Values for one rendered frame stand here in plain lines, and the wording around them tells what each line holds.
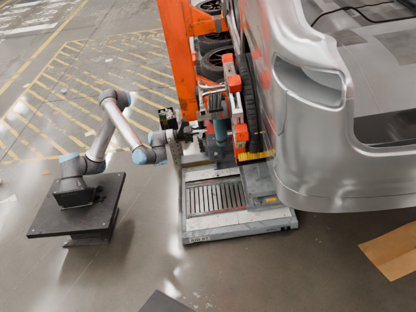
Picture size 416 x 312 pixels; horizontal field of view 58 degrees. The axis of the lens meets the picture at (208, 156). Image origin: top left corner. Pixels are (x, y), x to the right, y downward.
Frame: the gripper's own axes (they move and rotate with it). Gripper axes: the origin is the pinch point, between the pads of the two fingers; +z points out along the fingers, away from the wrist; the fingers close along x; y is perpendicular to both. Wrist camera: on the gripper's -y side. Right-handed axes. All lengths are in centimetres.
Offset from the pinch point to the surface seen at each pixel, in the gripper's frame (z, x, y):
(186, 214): -26, -2, 76
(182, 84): -13, -60, -3
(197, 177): -16, -42, 75
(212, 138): 3, -48, 42
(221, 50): 25, -202, 33
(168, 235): -41, 11, 83
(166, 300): -33, 86, 49
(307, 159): 42, 84, -32
